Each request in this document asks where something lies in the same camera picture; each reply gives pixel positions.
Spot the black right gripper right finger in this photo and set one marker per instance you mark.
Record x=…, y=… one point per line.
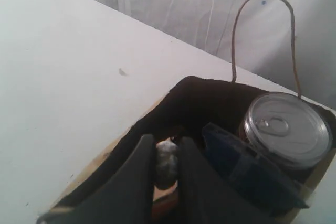
x=204, y=197

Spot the brown kraft stand-up pouch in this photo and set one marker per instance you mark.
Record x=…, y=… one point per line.
x=164, y=201

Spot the white backdrop curtain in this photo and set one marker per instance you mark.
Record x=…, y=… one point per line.
x=262, y=36

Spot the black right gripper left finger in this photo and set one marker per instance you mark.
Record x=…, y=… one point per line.
x=126, y=198

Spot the brown paper bag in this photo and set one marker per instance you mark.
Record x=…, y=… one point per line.
x=183, y=112

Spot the black rice vacuum pack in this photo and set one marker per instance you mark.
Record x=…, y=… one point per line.
x=254, y=177

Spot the dark grain can silver lid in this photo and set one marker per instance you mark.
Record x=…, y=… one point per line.
x=287, y=130

